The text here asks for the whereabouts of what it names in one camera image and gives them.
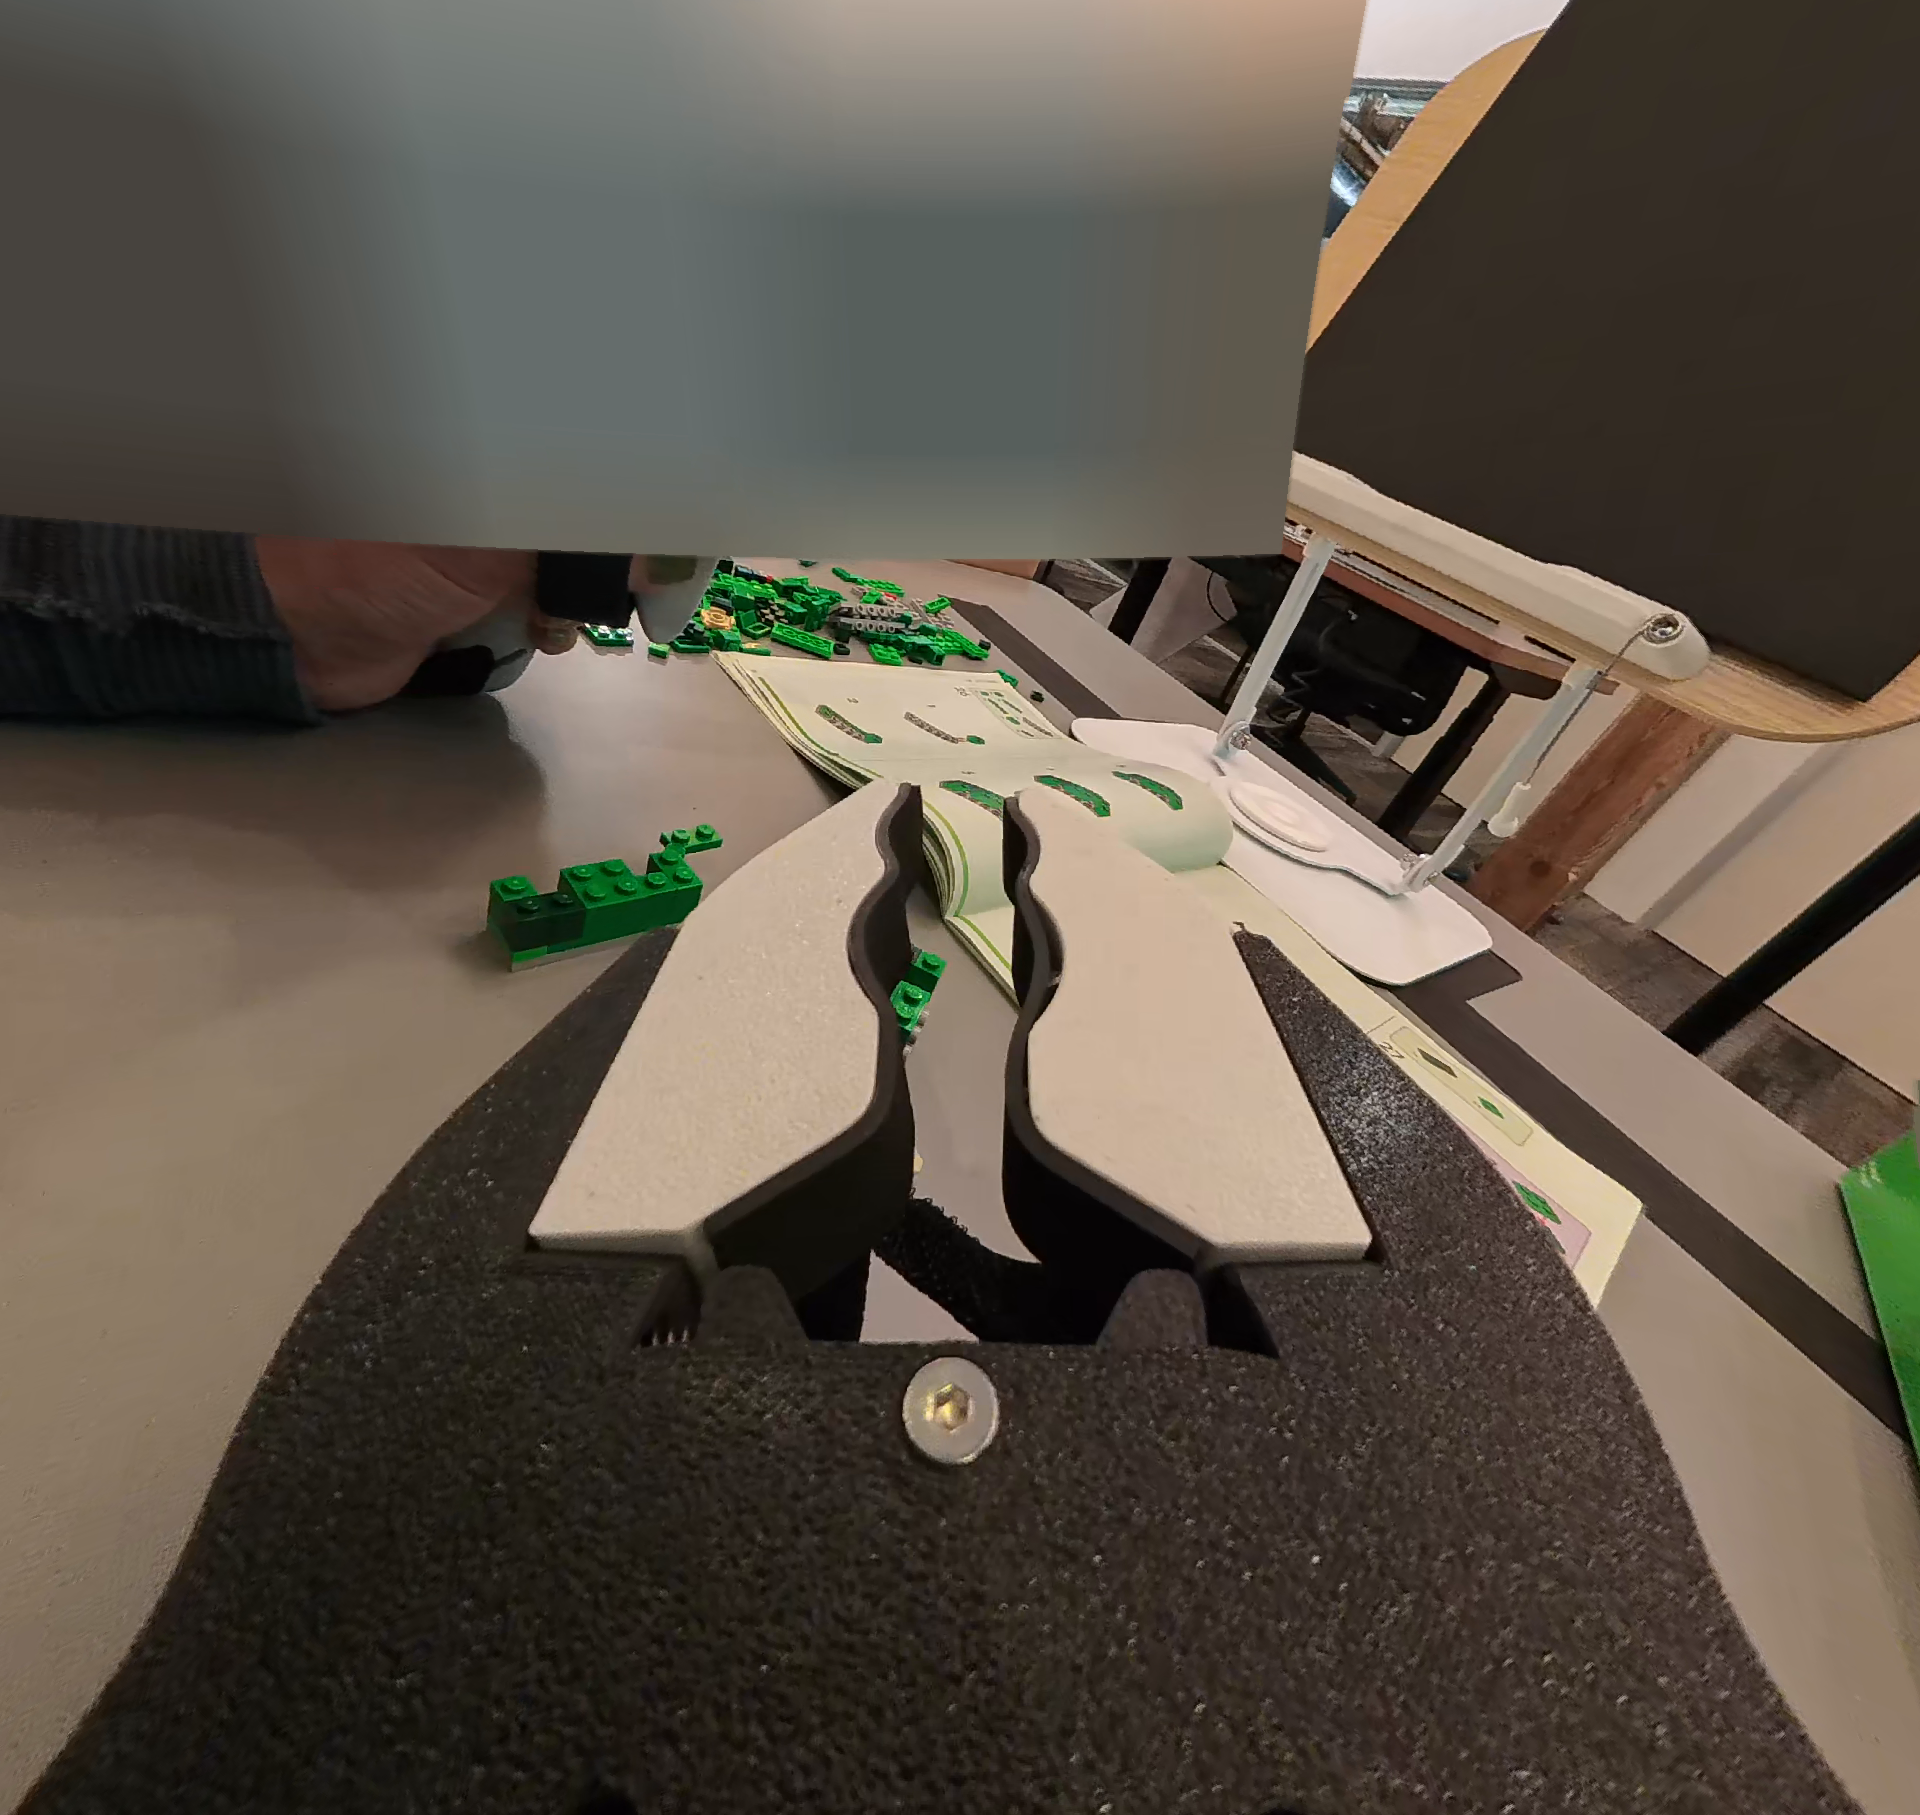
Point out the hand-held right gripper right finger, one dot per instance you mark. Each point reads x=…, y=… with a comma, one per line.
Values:
x=1184, y=1066

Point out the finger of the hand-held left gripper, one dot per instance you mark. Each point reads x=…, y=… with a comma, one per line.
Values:
x=666, y=608

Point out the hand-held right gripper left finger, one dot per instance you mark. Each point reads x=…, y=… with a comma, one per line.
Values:
x=734, y=1035

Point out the pile of green bricks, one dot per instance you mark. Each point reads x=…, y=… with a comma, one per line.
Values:
x=796, y=616

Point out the green brick assembly with tan round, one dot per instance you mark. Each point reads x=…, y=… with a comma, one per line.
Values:
x=914, y=989

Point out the green brick arc assembly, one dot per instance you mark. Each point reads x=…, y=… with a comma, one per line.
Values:
x=587, y=908

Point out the grey desk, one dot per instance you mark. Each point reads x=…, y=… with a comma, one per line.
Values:
x=225, y=1097

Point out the person's left hand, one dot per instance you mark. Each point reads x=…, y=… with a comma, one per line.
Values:
x=360, y=630

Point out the brick instruction booklet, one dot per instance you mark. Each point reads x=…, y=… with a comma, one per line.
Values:
x=1184, y=834

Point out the white folding stand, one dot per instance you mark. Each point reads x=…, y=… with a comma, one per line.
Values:
x=1350, y=886

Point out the black office chair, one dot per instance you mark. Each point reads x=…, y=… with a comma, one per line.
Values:
x=1350, y=659

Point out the black table leg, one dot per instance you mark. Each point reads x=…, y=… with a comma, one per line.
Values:
x=1800, y=932

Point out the green box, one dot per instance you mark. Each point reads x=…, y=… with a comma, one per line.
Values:
x=1889, y=1277

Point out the dark flat panel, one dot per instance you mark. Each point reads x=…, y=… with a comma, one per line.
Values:
x=1650, y=270

